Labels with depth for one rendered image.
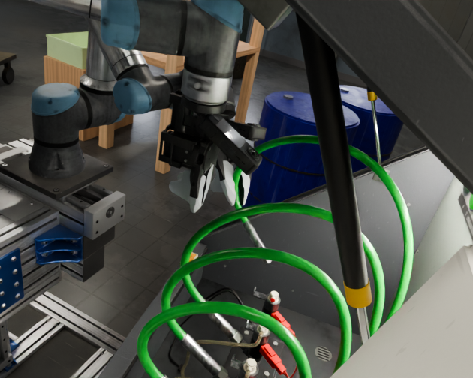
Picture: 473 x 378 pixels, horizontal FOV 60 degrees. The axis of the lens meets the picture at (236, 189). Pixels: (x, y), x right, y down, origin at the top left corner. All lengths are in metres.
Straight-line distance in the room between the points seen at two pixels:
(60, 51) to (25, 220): 2.70
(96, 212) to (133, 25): 0.69
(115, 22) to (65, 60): 3.21
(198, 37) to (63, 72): 3.23
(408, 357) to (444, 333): 0.03
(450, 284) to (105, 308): 2.09
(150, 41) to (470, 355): 0.51
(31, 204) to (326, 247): 0.82
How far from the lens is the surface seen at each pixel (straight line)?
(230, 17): 0.61
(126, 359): 0.89
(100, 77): 1.23
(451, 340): 0.24
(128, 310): 2.26
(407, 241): 0.70
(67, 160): 1.23
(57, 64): 3.83
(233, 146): 0.65
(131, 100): 0.88
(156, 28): 0.59
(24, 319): 1.99
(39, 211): 1.28
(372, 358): 0.30
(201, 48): 0.61
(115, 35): 0.60
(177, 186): 0.72
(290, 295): 1.19
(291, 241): 1.08
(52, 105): 1.17
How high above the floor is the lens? 1.67
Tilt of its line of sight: 30 degrees down
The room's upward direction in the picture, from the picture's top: 12 degrees clockwise
